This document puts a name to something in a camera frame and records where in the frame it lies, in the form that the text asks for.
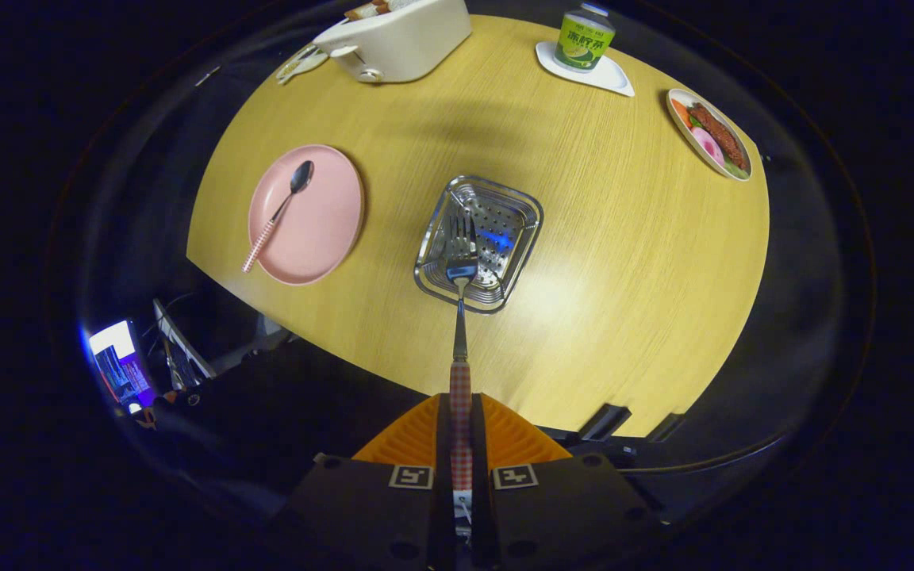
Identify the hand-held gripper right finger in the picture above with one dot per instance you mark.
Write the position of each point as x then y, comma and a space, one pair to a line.
479, 444

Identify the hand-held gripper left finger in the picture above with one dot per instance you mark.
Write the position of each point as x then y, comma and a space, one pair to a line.
443, 444

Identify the pink round plate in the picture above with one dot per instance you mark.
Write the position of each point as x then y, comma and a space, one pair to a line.
322, 222

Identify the laptop with lit screen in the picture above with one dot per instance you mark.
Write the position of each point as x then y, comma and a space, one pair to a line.
120, 365

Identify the plate with meat and vegetables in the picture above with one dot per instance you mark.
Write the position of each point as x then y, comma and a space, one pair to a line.
711, 135

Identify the white square coaster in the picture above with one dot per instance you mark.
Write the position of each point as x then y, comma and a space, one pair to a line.
612, 78

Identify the white toaster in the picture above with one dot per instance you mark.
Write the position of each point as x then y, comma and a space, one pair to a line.
409, 44

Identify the white divided snack tray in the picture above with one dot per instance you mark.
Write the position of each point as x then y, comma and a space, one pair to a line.
298, 65

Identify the green label drink bottle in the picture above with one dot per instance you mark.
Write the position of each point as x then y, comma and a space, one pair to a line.
584, 40

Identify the bread slice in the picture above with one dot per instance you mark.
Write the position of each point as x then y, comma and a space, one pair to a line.
358, 11
382, 5

